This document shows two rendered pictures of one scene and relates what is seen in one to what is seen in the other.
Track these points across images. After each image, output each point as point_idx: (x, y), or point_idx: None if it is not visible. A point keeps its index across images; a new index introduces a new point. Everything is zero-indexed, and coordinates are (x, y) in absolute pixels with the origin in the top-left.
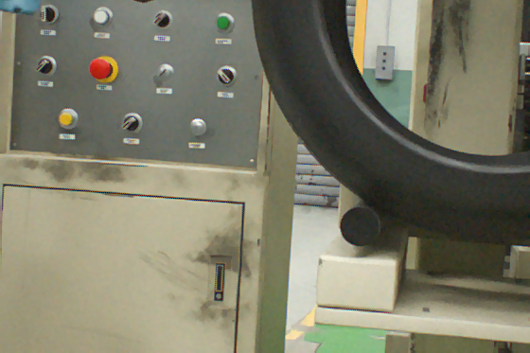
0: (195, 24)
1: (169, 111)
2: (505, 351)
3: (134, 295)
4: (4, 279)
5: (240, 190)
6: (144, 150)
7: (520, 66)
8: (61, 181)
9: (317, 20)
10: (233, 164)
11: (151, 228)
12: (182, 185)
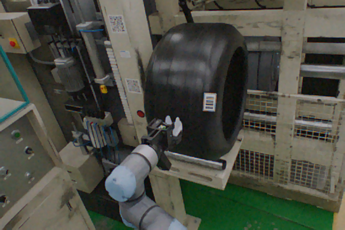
0: (4, 143)
1: (14, 180)
2: (117, 146)
3: None
4: None
5: (61, 177)
6: (13, 201)
7: (109, 82)
8: None
9: (222, 134)
10: (46, 172)
11: (41, 217)
12: (42, 196)
